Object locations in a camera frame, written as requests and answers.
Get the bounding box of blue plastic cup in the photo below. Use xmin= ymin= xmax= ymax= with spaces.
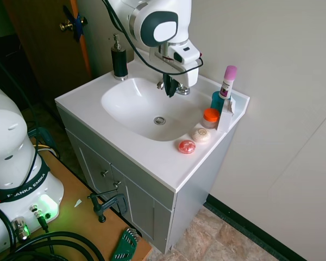
xmin=210 ymin=91 xmax=232 ymax=113

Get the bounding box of orange lid jar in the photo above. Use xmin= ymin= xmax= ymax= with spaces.
xmin=201 ymin=108 xmax=221 ymax=129

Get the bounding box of brown wooden door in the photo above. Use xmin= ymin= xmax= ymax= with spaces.
xmin=4 ymin=0 xmax=92 ymax=109

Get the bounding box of red round soap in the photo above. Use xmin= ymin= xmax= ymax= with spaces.
xmin=178 ymin=139 xmax=197 ymax=155

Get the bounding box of white ceramic sink basin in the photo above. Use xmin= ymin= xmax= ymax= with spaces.
xmin=54 ymin=58 xmax=250 ymax=191

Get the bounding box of green hex key set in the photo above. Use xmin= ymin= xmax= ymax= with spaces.
xmin=109 ymin=227 xmax=139 ymax=261

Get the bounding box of pink cap deodorant stick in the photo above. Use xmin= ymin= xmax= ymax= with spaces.
xmin=218 ymin=65 xmax=238 ymax=100

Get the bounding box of white carton box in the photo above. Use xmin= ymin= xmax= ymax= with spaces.
xmin=216 ymin=96 xmax=237 ymax=132

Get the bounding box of black soap dispenser bottle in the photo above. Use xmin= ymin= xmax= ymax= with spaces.
xmin=110 ymin=33 xmax=129 ymax=82

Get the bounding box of black baseboard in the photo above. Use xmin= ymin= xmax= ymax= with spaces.
xmin=205 ymin=194 xmax=309 ymax=261

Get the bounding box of beige round soap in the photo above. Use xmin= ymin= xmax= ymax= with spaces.
xmin=191 ymin=127 xmax=211 ymax=142

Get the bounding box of blue tape piece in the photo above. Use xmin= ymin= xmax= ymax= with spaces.
xmin=62 ymin=5 xmax=84 ymax=42

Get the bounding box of thick black cable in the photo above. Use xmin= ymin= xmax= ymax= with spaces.
xmin=0 ymin=202 xmax=107 ymax=261

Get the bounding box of black metal clamp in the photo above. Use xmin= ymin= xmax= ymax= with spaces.
xmin=87 ymin=190 xmax=128 ymax=223

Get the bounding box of grey vanity cabinet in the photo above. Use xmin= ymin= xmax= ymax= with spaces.
xmin=56 ymin=105 xmax=237 ymax=255

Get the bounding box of chrome faucet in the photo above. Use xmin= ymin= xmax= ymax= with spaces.
xmin=176 ymin=83 xmax=191 ymax=96

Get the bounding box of brass door knob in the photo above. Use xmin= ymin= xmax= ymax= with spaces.
xmin=59 ymin=16 xmax=87 ymax=33

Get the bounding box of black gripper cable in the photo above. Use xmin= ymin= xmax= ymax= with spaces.
xmin=102 ymin=0 xmax=205 ymax=76

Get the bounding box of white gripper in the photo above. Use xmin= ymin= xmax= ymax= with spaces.
xmin=162 ymin=39 xmax=201 ymax=98

